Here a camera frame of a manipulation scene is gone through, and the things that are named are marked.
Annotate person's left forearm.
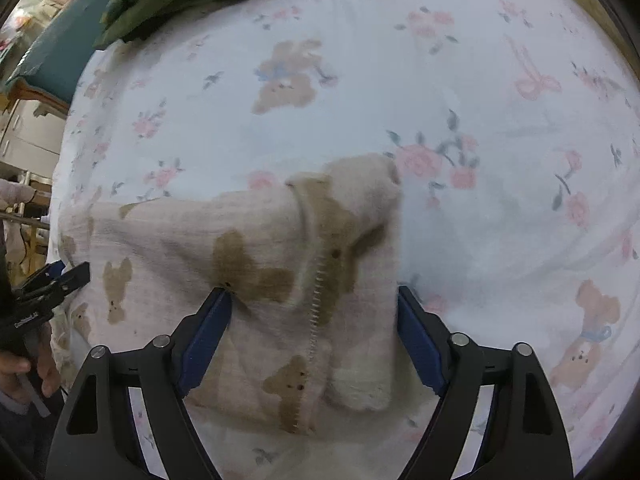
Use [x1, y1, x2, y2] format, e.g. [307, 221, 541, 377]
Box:
[0, 387, 67, 480]

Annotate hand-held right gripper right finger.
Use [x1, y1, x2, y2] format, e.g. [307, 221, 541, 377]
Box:
[397, 285, 575, 480]

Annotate pink padded jacket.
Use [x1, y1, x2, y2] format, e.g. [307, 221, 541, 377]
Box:
[0, 177, 52, 213]

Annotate pink bear print pants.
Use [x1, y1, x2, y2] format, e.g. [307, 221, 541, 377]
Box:
[52, 154, 404, 436]

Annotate teal sofa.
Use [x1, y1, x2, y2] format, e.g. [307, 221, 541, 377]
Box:
[5, 0, 127, 107]

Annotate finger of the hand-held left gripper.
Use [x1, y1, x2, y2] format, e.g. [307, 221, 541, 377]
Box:
[35, 261, 92, 303]
[22, 260, 66, 288]

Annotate olive green folded garment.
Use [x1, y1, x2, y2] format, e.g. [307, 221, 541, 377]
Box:
[94, 0, 263, 52]

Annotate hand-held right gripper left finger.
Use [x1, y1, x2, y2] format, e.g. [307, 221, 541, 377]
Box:
[45, 286, 233, 480]

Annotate person's left hand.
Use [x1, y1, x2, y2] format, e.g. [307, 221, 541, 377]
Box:
[0, 332, 63, 400]

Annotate white kitchen base cabinet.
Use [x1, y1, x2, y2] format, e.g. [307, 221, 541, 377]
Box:
[0, 99, 67, 173]

